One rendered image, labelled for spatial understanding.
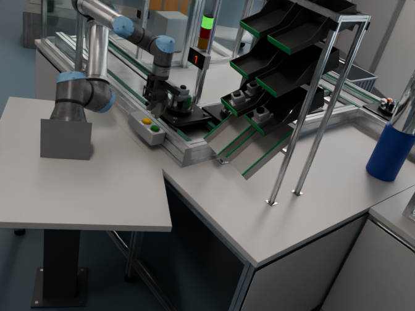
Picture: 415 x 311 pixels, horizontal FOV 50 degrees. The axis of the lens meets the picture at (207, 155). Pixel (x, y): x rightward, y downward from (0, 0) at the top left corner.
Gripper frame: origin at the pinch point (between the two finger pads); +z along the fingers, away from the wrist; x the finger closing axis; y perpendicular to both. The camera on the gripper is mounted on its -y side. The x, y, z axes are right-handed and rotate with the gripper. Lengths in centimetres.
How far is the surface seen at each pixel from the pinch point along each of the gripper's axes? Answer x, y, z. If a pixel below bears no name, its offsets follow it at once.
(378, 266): 92, -69, 41
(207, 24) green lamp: -15.6, -31.8, -34.9
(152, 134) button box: 2.9, 3.5, 7.5
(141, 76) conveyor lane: -61, -30, 12
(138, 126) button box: -8.2, 3.6, 9.3
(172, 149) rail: 10.1, -3.5, 12.4
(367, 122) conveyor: 26, -138, 13
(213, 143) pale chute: 24.3, -13.6, 2.8
